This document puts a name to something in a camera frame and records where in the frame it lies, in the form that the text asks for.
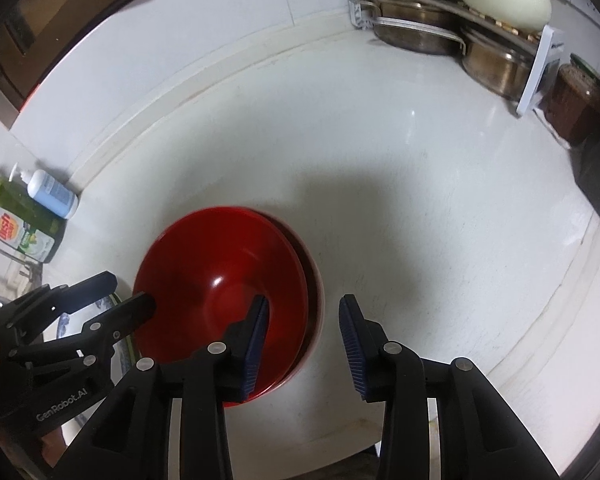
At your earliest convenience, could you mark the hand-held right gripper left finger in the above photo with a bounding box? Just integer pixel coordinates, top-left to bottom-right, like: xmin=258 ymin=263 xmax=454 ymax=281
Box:
xmin=52 ymin=294 xmax=271 ymax=480

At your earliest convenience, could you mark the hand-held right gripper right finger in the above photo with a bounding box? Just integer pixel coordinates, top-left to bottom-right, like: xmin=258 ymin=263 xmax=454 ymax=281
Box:
xmin=338 ymin=294 xmax=563 ymax=480

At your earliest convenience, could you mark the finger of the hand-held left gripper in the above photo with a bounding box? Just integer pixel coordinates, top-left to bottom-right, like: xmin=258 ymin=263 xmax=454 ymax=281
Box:
xmin=0 ymin=270 xmax=118 ymax=346
xmin=10 ymin=291 xmax=157 ymax=368

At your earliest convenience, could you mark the small blue patterned plate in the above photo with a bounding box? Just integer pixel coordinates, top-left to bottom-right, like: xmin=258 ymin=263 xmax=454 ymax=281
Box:
xmin=55 ymin=294 xmax=135 ymax=376

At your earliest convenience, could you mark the pink bowl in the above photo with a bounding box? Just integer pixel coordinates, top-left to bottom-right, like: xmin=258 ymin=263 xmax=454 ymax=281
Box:
xmin=260 ymin=212 xmax=326 ymax=386

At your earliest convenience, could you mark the red and black bowl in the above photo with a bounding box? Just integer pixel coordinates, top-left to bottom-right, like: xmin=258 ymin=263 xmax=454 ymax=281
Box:
xmin=131 ymin=205 xmax=311 ymax=406

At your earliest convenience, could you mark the person's left hand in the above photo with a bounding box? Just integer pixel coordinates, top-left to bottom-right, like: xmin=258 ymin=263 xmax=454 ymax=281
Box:
xmin=39 ymin=430 xmax=81 ymax=466

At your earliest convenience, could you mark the green dish soap bottle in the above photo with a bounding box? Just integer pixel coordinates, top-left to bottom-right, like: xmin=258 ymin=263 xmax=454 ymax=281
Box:
xmin=0 ymin=176 xmax=67 ymax=264

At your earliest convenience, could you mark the white pump bottle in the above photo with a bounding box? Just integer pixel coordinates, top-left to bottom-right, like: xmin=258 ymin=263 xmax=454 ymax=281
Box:
xmin=8 ymin=162 xmax=79 ymax=220

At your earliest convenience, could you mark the brown wooden window sash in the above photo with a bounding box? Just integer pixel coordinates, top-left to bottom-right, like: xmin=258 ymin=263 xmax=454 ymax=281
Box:
xmin=0 ymin=0 xmax=191 ymax=126

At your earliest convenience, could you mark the small steel pot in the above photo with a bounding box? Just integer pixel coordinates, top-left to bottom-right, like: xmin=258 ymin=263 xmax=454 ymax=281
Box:
xmin=460 ymin=25 xmax=536 ymax=101

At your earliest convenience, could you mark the large steel pot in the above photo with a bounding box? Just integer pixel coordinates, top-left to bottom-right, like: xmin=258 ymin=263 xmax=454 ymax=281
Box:
xmin=367 ymin=0 xmax=463 ymax=56

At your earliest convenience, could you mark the white pot rack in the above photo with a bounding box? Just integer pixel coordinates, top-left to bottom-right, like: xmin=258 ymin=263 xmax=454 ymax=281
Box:
xmin=346 ymin=0 xmax=566 ymax=117

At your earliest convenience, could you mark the glass jar with dark sauce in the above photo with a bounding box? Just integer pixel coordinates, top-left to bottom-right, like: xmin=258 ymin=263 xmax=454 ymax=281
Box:
xmin=542 ymin=52 xmax=600 ymax=147

